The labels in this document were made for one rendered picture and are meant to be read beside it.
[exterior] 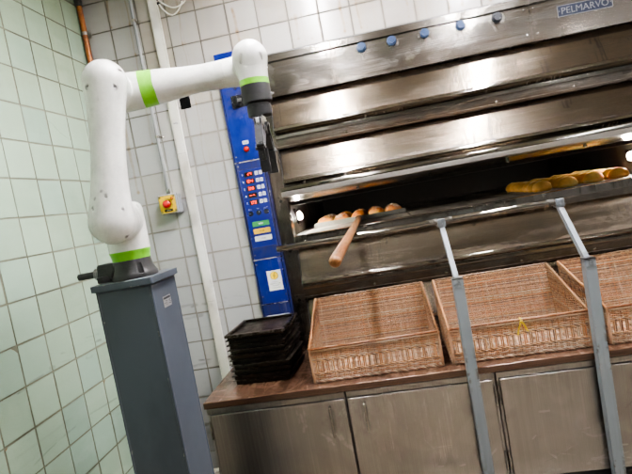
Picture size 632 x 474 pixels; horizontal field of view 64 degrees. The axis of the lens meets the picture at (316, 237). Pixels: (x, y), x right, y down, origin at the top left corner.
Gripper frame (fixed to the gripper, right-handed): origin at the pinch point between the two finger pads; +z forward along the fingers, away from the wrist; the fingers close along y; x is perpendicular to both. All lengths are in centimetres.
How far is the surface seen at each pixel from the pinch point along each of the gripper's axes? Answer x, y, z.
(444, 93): 74, -91, -25
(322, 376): -2, -45, 87
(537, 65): 118, -94, -30
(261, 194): -23, -94, 6
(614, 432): 106, -31, 118
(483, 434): 58, -33, 114
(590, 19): 145, -95, -47
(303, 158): 1, -98, -8
